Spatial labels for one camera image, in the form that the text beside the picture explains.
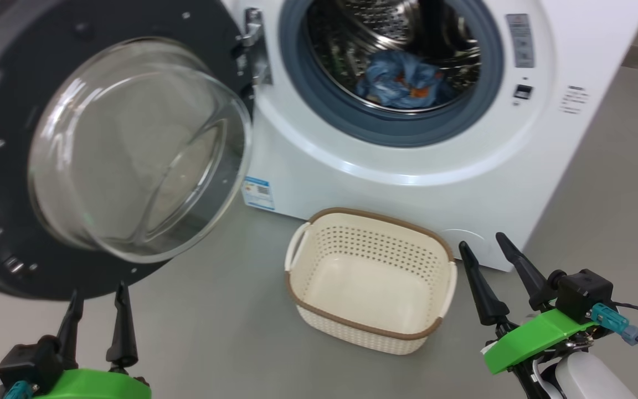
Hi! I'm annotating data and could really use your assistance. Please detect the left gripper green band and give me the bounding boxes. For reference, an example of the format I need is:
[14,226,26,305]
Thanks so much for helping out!
[34,280,152,399]

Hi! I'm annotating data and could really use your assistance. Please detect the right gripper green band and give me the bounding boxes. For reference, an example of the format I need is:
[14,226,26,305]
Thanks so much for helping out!
[459,232,599,399]

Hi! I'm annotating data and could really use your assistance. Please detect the blue garment small orange prints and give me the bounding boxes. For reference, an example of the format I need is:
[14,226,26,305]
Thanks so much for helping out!
[380,51,452,109]

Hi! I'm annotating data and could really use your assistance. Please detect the cream basket with brown rim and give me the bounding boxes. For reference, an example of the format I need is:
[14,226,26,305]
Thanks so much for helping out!
[284,207,458,355]

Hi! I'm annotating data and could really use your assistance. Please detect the white front-load washing machine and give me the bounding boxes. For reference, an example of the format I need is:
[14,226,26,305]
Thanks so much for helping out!
[217,0,638,273]

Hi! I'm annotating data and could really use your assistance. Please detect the grey rubber door gasket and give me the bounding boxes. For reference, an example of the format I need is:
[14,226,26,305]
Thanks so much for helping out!
[279,0,505,149]

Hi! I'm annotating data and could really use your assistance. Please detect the metal door hinge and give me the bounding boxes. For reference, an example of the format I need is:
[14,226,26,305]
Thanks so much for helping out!
[233,7,272,89]

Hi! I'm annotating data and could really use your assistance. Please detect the round white filter cover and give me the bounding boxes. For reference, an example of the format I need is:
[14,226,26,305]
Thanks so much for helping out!
[440,228,488,267]

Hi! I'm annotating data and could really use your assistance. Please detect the small printed text label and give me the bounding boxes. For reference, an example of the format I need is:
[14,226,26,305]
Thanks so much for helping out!
[560,85,590,115]

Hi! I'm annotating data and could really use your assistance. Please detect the blue white energy label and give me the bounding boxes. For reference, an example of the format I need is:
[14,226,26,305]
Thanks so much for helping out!
[241,176,275,211]

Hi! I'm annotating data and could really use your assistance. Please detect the grey instruction label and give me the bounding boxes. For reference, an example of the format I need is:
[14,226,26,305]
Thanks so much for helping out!
[506,14,536,68]

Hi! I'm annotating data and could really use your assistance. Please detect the perforated steel drum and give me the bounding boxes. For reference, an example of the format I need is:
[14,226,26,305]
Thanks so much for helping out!
[305,0,483,114]

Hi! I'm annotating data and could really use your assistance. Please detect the left camera cable teal plug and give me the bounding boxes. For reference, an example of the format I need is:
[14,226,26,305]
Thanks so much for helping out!
[3,380,34,399]

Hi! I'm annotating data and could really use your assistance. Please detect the camera cable teal plug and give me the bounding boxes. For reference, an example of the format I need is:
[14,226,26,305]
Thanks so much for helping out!
[3,380,34,399]
[590,302,638,367]

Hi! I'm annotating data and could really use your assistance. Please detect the right camera cable teal plug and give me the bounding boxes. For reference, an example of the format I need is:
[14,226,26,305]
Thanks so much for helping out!
[590,302,638,367]

